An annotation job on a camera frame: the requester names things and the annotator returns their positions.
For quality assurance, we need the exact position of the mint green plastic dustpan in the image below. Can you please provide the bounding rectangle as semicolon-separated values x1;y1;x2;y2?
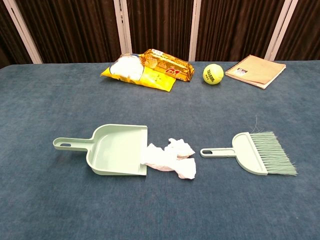
52;123;149;177

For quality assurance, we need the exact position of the mint green hand brush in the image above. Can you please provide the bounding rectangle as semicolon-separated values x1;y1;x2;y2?
199;114;298;177

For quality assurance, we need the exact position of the small white paper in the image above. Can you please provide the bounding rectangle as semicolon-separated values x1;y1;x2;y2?
164;137;196;160

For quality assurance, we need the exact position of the yellow snack bag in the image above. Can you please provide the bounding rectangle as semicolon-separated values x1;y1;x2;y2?
100;52;177;93

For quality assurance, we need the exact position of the golden brown biscuit packet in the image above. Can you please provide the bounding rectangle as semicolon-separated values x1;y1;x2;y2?
138;48;196;82

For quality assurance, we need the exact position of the tan spiral notebook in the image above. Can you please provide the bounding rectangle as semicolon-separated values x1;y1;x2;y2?
224;54;287;90

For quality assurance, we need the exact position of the large white paper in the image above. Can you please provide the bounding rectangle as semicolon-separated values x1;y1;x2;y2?
142;142;197;181

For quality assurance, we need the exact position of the dark pleated partition panel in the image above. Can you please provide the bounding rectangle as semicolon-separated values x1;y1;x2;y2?
264;0;320;62
3;0;132;65
0;0;43;70
188;0;298;62
113;0;202;62

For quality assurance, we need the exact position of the yellow tennis ball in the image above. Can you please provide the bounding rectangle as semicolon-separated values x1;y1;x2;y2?
202;63;224;85

